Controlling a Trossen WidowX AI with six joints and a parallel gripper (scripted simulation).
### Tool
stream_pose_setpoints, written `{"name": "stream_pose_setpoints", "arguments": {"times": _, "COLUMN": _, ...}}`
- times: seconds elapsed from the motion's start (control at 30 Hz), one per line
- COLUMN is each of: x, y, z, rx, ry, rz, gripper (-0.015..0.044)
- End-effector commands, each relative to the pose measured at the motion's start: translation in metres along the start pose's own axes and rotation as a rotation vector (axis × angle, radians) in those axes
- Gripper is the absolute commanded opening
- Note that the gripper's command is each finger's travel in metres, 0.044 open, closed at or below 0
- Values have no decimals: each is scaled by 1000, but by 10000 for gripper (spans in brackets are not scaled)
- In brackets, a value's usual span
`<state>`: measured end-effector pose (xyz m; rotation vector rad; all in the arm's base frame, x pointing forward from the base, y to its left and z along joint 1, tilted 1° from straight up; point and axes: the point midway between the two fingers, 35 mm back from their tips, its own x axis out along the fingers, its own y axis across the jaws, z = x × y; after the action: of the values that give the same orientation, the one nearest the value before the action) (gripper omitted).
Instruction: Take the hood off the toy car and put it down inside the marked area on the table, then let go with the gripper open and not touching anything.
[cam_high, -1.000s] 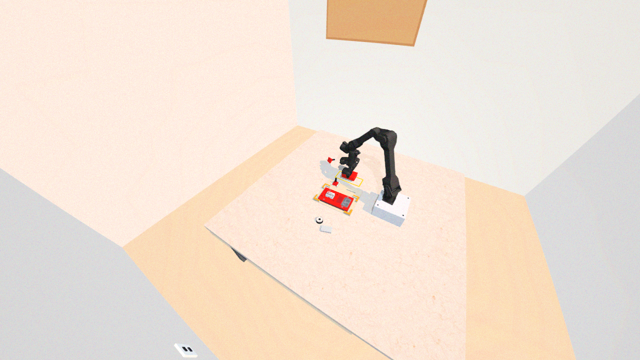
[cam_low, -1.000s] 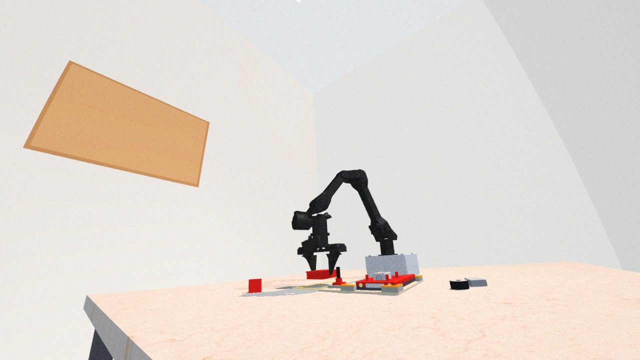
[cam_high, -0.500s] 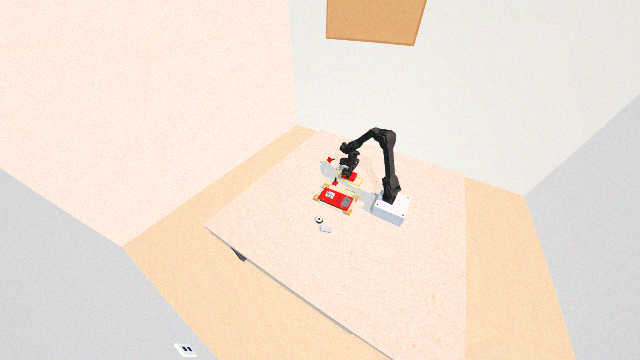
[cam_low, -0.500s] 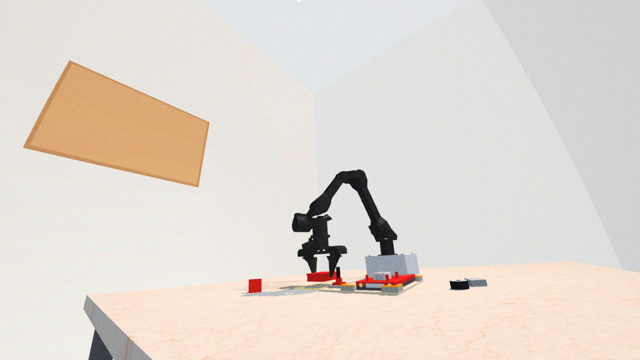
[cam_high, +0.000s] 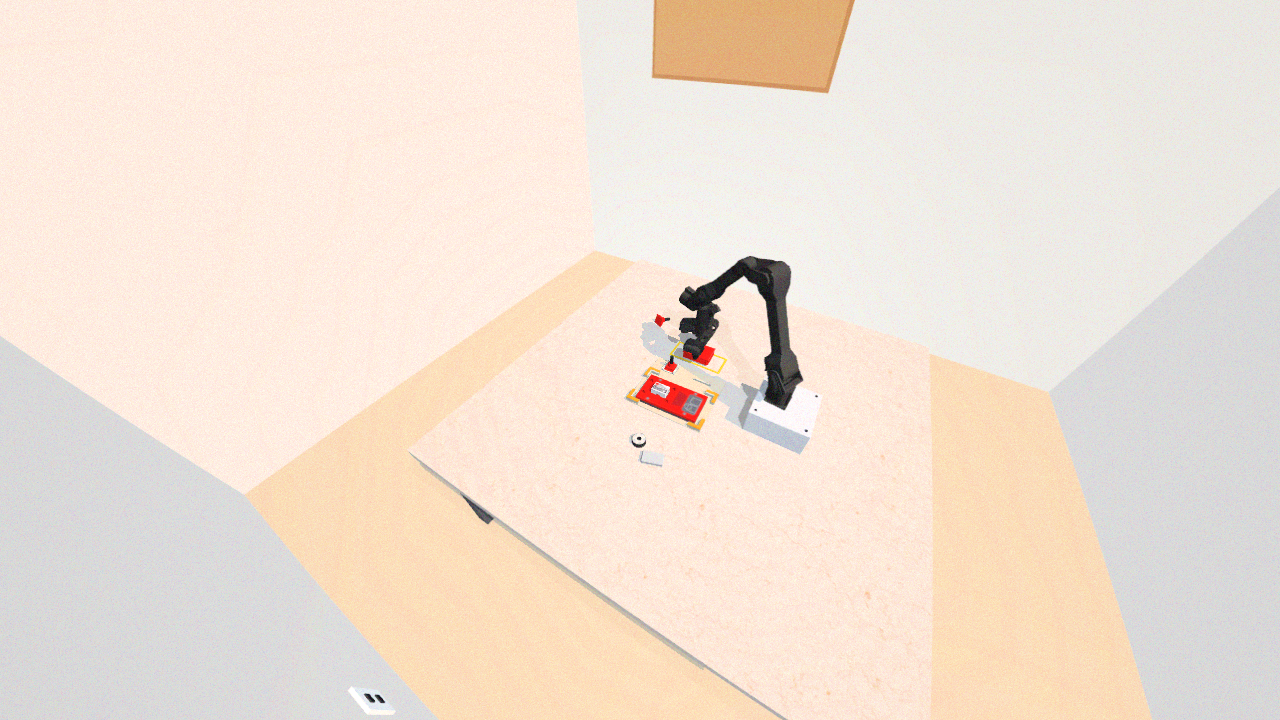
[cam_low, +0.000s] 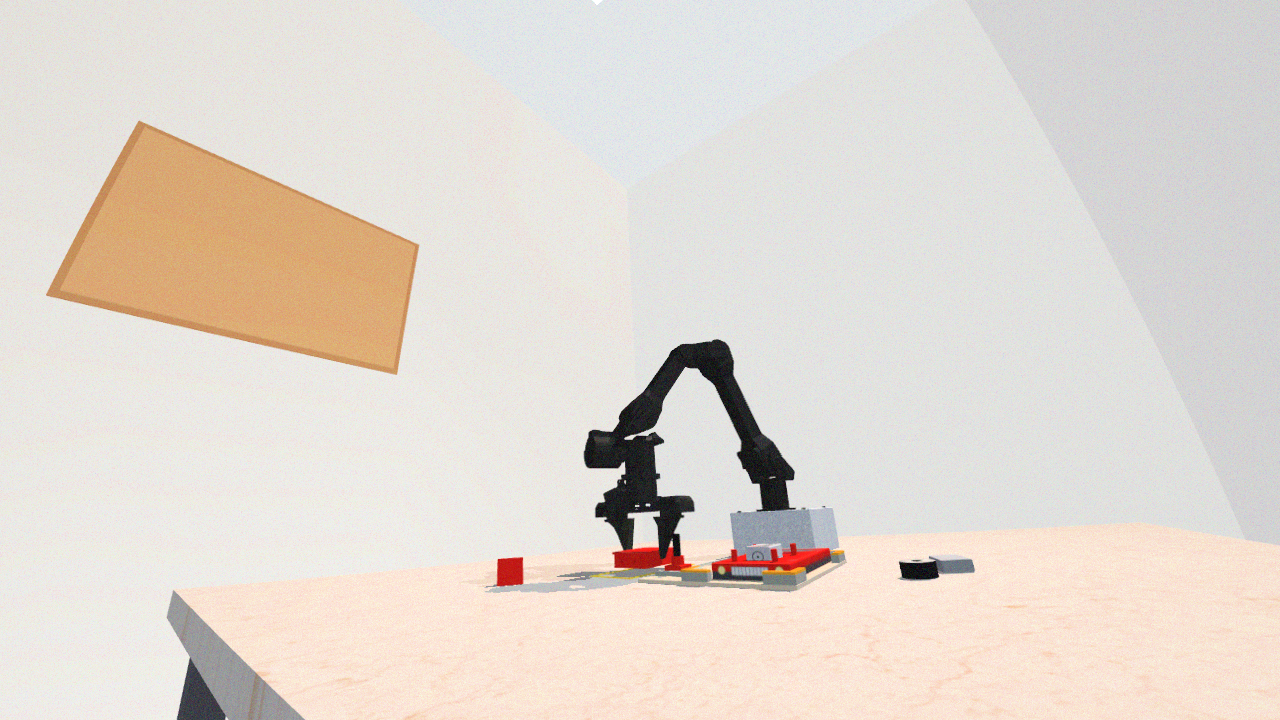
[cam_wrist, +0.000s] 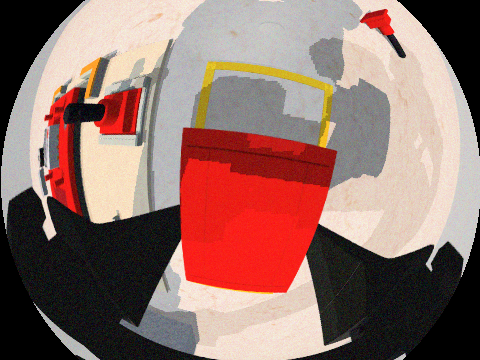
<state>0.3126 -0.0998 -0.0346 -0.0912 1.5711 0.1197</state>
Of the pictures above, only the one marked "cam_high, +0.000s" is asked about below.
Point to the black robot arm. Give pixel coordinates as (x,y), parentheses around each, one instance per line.
(773,283)

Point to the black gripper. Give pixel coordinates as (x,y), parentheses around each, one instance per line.
(703,332)

